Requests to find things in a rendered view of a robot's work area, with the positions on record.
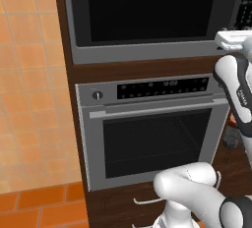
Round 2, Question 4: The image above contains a silver built-in oven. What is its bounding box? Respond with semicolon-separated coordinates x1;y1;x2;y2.
75;73;231;193

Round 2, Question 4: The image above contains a silver microwave oven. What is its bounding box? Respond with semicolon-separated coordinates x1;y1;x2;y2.
62;0;252;66

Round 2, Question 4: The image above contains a dark brown drawer front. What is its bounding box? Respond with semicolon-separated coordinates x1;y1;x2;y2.
84;182;171;228

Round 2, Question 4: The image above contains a dark grey round object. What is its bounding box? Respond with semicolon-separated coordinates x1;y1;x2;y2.
222;128;245;150

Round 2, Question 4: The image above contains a thin silver drawer handle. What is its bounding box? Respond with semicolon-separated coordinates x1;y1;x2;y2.
132;197;165;206
214;170;223;188

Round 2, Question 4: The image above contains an oven door with dark window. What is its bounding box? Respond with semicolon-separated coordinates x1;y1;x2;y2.
79;102;230;193

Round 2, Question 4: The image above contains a small red object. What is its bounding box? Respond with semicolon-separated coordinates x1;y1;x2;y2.
228;112;240;130

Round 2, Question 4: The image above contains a silver oven door handle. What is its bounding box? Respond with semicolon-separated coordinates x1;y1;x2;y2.
89;97;230;120

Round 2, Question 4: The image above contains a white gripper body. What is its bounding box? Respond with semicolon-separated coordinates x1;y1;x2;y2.
215;29;247;51

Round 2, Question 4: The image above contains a dark brown wooden cabinet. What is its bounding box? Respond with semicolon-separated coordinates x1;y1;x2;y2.
52;0;252;228

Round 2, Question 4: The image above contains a round silver oven knob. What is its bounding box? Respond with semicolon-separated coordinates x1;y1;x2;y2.
92;89;104;101

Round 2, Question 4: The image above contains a black glass microwave door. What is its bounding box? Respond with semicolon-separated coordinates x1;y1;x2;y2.
62;0;240;65

